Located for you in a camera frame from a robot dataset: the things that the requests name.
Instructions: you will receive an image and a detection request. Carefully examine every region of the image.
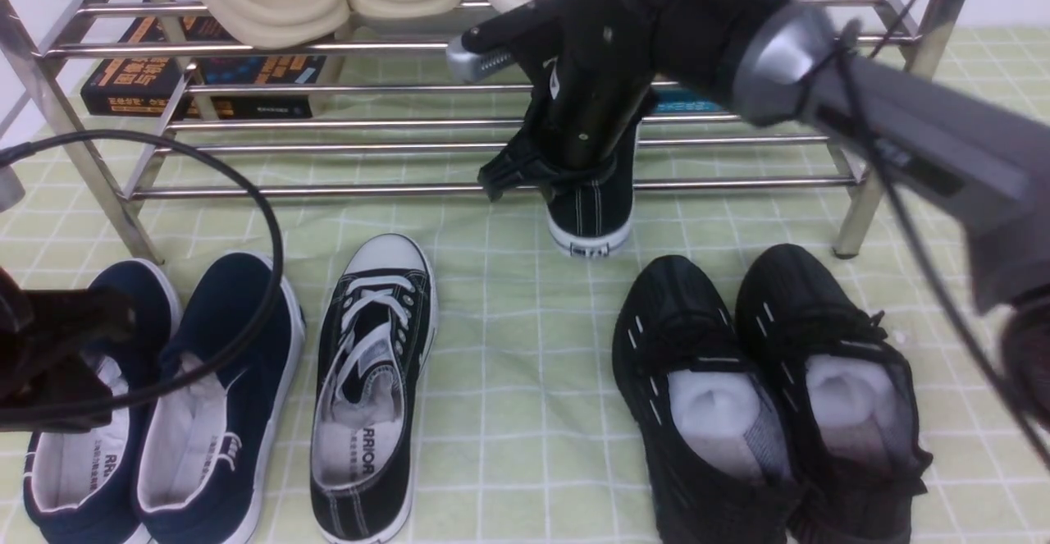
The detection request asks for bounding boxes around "black knit sneaker right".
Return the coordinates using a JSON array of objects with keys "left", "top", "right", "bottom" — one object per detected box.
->
[{"left": 735, "top": 244, "right": 933, "bottom": 543}]

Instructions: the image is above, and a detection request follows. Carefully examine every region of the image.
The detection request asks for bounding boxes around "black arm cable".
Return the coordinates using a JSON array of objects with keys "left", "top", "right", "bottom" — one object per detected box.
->
[
  {"left": 830, "top": 0, "right": 1050, "bottom": 467},
  {"left": 0, "top": 130, "right": 285, "bottom": 414}
]

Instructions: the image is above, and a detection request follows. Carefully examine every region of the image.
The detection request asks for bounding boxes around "blue green book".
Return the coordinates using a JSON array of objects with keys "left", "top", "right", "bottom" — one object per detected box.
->
[{"left": 654, "top": 87, "right": 725, "bottom": 116}]

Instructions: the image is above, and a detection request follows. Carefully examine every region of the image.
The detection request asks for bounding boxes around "black knit sneaker left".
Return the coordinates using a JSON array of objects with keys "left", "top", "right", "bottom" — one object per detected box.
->
[{"left": 611, "top": 255, "right": 802, "bottom": 543}]

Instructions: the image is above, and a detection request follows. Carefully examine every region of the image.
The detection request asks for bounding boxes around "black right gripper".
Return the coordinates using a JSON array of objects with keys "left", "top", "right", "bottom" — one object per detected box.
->
[{"left": 447, "top": 0, "right": 792, "bottom": 203}]

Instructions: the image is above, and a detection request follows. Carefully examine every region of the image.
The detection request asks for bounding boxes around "stainless steel shoe rack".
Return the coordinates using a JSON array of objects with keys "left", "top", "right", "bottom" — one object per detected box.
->
[{"left": 0, "top": 0, "right": 985, "bottom": 267}]

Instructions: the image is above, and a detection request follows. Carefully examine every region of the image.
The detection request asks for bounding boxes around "navy slip-on shoe right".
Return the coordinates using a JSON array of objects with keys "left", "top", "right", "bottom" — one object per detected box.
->
[{"left": 132, "top": 252, "right": 305, "bottom": 543}]

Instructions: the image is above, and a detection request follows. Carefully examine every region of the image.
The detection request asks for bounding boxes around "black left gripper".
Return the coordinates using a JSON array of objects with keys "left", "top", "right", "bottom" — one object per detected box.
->
[{"left": 1, "top": 272, "right": 135, "bottom": 433}]

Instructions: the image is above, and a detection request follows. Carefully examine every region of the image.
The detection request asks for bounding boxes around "black knit sneaker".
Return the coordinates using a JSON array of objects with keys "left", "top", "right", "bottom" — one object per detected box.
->
[
  {"left": 611, "top": 255, "right": 802, "bottom": 543},
  {"left": 735, "top": 244, "right": 933, "bottom": 543}
]

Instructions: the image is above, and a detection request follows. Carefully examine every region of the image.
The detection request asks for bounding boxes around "green checkered tablecloth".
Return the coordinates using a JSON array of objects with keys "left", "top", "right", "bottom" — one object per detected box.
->
[{"left": 2, "top": 28, "right": 1048, "bottom": 543}]

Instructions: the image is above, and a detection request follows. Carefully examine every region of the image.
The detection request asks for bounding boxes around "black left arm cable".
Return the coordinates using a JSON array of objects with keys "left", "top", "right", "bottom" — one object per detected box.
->
[{"left": 0, "top": 130, "right": 285, "bottom": 414}]

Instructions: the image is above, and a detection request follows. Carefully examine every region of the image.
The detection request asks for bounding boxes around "black orange book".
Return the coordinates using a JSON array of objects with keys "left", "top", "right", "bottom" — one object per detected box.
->
[{"left": 81, "top": 55, "right": 345, "bottom": 119}]

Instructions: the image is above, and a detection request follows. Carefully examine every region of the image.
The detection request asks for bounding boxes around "navy slip-on shoe left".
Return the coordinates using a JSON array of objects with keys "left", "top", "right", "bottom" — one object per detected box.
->
[{"left": 23, "top": 258, "right": 180, "bottom": 543}]

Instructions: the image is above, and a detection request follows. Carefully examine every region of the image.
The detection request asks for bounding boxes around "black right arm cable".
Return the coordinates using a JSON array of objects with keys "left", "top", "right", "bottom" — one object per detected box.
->
[{"left": 830, "top": 0, "right": 1050, "bottom": 467}]

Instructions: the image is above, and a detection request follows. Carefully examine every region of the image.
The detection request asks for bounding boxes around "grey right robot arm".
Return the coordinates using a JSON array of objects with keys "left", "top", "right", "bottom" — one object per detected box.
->
[{"left": 446, "top": 0, "right": 1049, "bottom": 428}]

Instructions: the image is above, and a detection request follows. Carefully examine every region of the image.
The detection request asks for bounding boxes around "navy slip-on shoe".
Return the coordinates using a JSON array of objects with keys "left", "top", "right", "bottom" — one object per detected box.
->
[
  {"left": 23, "top": 258, "right": 180, "bottom": 543},
  {"left": 132, "top": 252, "right": 305, "bottom": 543}
]

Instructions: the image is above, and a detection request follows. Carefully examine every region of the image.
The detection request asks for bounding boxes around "black canvas sneaker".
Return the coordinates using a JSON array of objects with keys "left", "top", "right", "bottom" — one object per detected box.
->
[
  {"left": 546, "top": 124, "right": 641, "bottom": 258},
  {"left": 310, "top": 233, "right": 438, "bottom": 543}
]

